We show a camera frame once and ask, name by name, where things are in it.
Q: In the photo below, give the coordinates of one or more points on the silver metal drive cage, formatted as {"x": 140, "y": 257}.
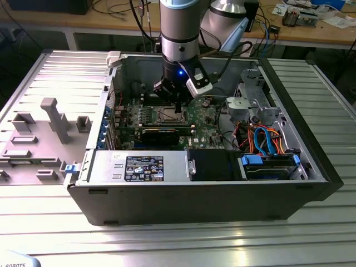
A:
{"x": 239, "y": 107}

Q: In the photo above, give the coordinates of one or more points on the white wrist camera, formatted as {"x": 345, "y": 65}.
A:
{"x": 198, "y": 89}

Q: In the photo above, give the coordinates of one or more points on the black PC case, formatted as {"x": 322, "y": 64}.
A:
{"x": 194, "y": 203}

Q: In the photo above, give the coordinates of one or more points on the small black box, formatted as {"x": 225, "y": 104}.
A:
{"x": 274, "y": 29}

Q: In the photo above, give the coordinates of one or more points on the blue plastic case latch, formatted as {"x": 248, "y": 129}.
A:
{"x": 71, "y": 169}

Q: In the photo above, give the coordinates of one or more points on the silver metal device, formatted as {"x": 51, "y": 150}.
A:
{"x": 308, "y": 19}

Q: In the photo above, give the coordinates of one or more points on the light grey case latch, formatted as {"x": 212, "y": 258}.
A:
{"x": 114, "y": 59}

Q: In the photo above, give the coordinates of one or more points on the small grey wrist camera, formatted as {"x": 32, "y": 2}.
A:
{"x": 157, "y": 86}

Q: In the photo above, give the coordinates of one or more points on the hard disk in blue carrier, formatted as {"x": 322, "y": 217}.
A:
{"x": 267, "y": 173}

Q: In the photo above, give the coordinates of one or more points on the green motherboard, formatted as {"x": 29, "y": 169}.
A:
{"x": 207, "y": 125}

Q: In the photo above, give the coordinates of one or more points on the silver CPU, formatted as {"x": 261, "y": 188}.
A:
{"x": 168, "y": 115}

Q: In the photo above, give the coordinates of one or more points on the grey parts rack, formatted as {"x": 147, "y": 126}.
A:
{"x": 41, "y": 155}

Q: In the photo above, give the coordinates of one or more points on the graphics card with black cooler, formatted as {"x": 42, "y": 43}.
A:
{"x": 160, "y": 137}

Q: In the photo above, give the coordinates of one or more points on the blue box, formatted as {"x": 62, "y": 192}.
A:
{"x": 328, "y": 3}

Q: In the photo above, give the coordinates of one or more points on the brown coil device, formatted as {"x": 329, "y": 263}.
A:
{"x": 290, "y": 18}

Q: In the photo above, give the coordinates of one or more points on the CPU socket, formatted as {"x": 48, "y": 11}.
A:
{"x": 158, "y": 120}

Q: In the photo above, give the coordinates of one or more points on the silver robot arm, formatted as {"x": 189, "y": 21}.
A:
{"x": 178, "y": 27}

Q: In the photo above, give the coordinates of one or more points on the silver power supply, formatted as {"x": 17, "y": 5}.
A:
{"x": 105, "y": 167}

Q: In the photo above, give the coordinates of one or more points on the black equipment box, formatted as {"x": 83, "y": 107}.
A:
{"x": 47, "y": 7}

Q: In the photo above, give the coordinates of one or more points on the pale blue teach pendant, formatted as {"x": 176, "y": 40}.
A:
{"x": 16, "y": 258}

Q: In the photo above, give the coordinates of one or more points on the black desktop box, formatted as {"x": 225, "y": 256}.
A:
{"x": 254, "y": 16}

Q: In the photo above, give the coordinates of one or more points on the wooden workbench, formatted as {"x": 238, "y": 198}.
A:
{"x": 83, "y": 22}

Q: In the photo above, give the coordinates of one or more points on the white papers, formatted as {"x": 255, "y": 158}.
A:
{"x": 338, "y": 22}

